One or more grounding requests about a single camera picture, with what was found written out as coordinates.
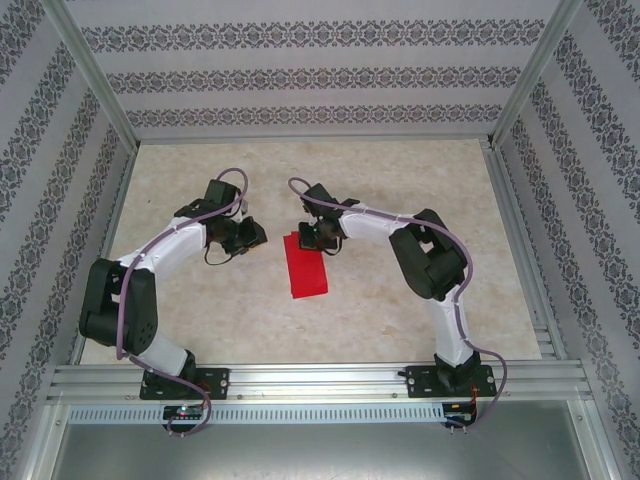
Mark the aluminium side rail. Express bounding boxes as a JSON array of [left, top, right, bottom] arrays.
[[68, 144, 139, 365], [482, 142, 571, 362]]

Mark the aluminium frame post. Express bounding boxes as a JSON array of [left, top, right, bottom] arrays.
[[487, 0, 585, 147], [42, 0, 140, 147]]

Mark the red paper sheet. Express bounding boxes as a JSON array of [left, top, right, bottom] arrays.
[[282, 230, 330, 301]]

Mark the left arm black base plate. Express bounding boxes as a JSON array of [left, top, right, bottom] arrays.
[[139, 367, 231, 400]]

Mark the slotted grey cable duct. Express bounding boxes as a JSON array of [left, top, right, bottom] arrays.
[[67, 402, 446, 424]]

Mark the left wrist thin black cable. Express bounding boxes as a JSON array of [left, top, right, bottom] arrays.
[[203, 242, 239, 267]]

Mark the aluminium mounting rail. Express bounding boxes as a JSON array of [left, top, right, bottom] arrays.
[[47, 361, 594, 404]]

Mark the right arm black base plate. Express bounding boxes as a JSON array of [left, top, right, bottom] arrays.
[[407, 364, 499, 400]]

